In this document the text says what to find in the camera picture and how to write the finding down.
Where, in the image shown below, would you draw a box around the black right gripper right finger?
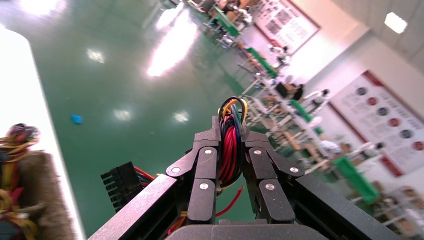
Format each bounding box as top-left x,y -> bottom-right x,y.
240,125 -> 403,240

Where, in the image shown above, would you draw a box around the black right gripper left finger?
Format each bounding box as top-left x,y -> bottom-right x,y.
87,115 -> 222,240

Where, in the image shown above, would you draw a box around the grey power supply colourful cables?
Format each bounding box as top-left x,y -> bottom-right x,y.
0,123 -> 41,173
0,188 -> 38,240
100,96 -> 249,236

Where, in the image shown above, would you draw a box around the green topped workbench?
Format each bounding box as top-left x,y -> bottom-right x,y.
246,47 -> 279,79
289,99 -> 324,135
332,157 -> 381,205
211,4 -> 241,38

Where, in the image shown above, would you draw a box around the worker in dark clothes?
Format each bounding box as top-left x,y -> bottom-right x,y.
276,82 -> 306,102

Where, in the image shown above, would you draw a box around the worker in white clothes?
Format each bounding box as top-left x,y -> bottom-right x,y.
303,88 -> 332,110

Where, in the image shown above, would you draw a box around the brown cardboard divider box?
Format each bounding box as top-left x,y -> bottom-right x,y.
18,150 -> 78,240

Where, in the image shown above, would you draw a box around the red framed notice board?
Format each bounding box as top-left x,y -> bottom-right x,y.
253,0 -> 322,56

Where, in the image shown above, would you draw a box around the white ceiling light panel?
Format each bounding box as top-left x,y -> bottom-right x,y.
384,12 -> 408,35

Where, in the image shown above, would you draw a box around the wall poster with round pictures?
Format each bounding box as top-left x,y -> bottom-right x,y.
329,70 -> 424,178

